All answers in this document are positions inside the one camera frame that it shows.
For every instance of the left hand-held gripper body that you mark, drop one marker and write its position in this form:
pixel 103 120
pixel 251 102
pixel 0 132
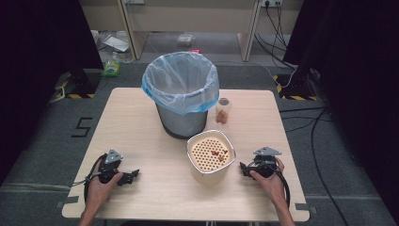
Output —
pixel 113 156

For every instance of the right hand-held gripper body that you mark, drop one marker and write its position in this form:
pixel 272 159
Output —
pixel 266 163

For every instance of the person's right hand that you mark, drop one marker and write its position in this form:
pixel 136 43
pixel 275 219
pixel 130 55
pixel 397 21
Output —
pixel 274 188

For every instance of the person's left hand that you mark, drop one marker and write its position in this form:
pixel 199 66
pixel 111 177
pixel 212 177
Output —
pixel 98 191

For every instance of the red food scraps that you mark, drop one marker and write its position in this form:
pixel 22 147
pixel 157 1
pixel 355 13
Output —
pixel 219 154

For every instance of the white square container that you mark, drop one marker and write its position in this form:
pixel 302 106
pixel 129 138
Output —
pixel 208 177

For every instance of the perforated beige strainer insert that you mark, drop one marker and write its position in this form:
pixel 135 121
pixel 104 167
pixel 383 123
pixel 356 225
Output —
pixel 204 160

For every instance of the brown food pieces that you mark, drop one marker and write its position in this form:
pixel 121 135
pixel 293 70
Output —
pixel 221 116

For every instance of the clear plastic jar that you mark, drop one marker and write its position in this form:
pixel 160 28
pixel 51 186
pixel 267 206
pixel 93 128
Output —
pixel 226 106

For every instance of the grey trash bin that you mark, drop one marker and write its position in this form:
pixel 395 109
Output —
pixel 183 122

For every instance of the stand base with striped tape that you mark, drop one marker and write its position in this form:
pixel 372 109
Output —
pixel 78 86
pixel 293 89

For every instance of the blue plastic bin bag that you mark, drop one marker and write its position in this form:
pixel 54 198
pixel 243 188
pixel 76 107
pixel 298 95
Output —
pixel 191 100

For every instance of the green packet on floor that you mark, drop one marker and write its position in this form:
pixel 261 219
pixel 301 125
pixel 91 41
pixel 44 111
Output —
pixel 111 67

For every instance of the crumpled plastic wrapping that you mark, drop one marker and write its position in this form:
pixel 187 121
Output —
pixel 116 43

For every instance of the black curtain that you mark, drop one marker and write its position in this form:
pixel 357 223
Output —
pixel 37 62
pixel 354 62

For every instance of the small red object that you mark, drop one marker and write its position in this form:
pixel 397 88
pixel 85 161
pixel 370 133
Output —
pixel 195 51

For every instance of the clear plastic packet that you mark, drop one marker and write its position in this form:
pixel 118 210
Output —
pixel 185 38

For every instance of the white wall socket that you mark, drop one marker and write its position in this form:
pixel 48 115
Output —
pixel 271 2

